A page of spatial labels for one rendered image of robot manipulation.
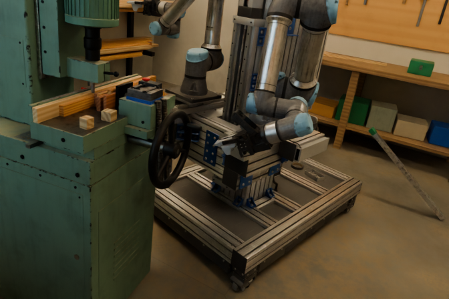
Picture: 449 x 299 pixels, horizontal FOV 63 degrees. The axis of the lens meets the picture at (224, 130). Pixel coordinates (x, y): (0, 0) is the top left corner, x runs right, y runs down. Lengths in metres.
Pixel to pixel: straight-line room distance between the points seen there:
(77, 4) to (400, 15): 3.42
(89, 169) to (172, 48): 4.12
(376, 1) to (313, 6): 2.89
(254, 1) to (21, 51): 1.00
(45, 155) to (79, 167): 0.14
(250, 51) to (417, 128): 2.43
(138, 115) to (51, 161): 0.33
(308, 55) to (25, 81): 1.05
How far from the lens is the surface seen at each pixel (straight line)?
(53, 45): 1.43
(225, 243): 1.85
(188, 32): 5.09
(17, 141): 1.45
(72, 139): 1.22
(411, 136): 3.93
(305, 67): 1.53
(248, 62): 1.81
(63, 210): 1.42
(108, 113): 1.29
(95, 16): 1.31
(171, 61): 5.30
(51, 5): 1.41
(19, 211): 1.60
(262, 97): 1.30
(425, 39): 4.21
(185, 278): 1.98
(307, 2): 1.37
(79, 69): 1.42
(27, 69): 1.48
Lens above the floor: 1.37
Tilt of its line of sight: 21 degrees down
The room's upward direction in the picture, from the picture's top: 8 degrees clockwise
